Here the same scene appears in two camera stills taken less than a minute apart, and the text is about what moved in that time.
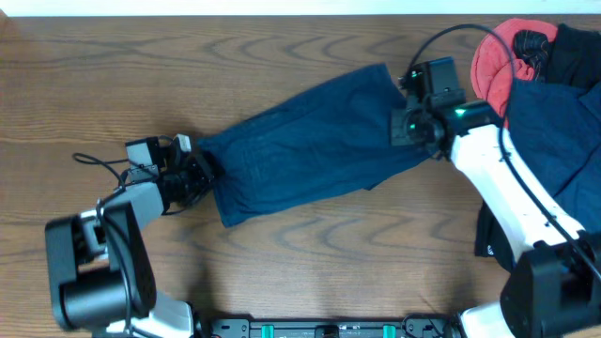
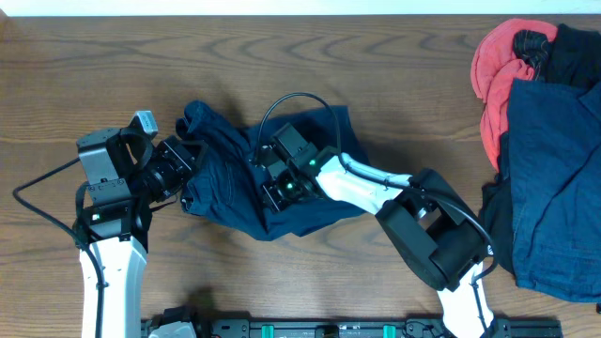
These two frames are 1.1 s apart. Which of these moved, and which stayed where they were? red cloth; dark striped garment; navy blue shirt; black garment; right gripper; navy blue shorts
Moved: navy blue shorts; right gripper
Stayed: dark striped garment; red cloth; navy blue shirt; black garment
